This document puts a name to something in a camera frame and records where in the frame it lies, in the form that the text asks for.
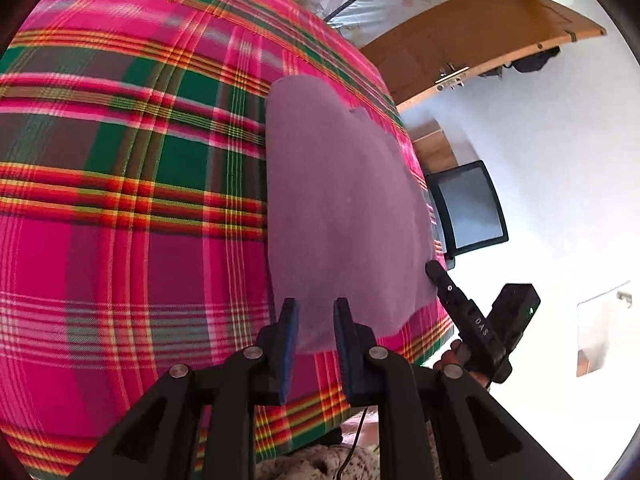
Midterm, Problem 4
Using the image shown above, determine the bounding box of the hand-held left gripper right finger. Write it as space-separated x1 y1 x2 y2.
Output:
332 297 576 480

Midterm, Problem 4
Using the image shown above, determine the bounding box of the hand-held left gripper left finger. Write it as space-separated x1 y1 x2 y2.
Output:
65 297 301 480

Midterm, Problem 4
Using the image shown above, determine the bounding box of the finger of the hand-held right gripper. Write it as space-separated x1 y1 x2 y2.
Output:
425 260 469 319

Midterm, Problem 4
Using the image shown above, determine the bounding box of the purple fleece garment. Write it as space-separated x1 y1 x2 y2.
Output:
264 74 441 356

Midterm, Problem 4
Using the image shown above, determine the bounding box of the person's right hand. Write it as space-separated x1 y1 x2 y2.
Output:
432 340 494 391

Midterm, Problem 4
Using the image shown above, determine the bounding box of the black mesh office chair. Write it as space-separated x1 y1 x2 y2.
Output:
424 160 510 261

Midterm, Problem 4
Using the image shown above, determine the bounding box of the person's floral pajama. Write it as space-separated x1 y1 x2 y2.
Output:
257 442 443 480

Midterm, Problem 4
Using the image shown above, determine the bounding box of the low wooden cabinet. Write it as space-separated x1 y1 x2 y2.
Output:
407 120 460 175

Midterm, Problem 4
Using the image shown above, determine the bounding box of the pink plaid bed sheet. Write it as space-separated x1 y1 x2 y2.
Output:
0 0 457 480

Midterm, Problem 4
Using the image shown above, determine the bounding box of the dark hanging garment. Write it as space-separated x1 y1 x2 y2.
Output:
477 45 562 78

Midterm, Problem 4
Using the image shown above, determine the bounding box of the wooden door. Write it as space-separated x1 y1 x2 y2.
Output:
360 0 608 111

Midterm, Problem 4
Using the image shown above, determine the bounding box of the black cable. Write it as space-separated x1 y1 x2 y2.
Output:
336 405 371 480

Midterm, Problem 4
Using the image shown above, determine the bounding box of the metal door handle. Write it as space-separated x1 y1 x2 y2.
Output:
434 62 471 92

